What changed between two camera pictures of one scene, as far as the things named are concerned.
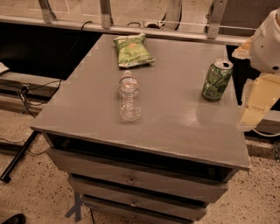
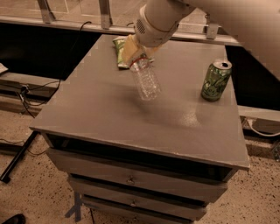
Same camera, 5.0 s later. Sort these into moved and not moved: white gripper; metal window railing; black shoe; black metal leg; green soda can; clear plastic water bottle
Moved: white gripper; clear plastic water bottle
Not moved: metal window railing; black metal leg; black shoe; green soda can
